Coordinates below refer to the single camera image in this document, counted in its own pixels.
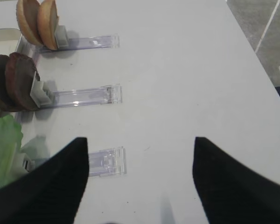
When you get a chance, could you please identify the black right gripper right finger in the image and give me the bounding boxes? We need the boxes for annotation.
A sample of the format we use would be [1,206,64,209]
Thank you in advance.
[192,137,280,224]

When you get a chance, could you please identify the clear bread pusher rail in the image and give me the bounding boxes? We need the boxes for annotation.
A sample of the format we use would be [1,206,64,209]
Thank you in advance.
[35,25,120,53]

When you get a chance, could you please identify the green lettuce leaf in rack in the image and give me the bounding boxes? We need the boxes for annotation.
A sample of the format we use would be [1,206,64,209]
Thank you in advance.
[0,115,23,188]

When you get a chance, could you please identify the clear lettuce pusher rail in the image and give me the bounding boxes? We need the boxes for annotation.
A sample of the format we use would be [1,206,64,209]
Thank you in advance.
[10,147,126,177]

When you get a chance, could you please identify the rear bread slice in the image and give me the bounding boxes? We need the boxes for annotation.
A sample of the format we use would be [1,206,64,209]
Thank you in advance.
[16,0,43,46]

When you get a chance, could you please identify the clear patty pusher rail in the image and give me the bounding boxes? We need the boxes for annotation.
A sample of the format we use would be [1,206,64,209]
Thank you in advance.
[30,80,122,109]

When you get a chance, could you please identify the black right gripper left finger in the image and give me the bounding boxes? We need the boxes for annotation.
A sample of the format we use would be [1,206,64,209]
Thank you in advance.
[0,137,89,224]

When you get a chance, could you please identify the front brown meat patty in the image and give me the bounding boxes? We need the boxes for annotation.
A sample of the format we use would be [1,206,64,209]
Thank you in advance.
[5,52,40,111]

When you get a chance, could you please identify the bread slice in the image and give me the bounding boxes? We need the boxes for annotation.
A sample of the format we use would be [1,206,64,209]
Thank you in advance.
[37,0,59,50]
[16,0,43,46]

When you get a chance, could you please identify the white rectangular plate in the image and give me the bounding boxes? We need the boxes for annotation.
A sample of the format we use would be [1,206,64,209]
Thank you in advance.
[0,28,21,42]

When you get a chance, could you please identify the front bread slice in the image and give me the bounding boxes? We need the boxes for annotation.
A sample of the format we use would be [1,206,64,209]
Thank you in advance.
[37,0,59,50]

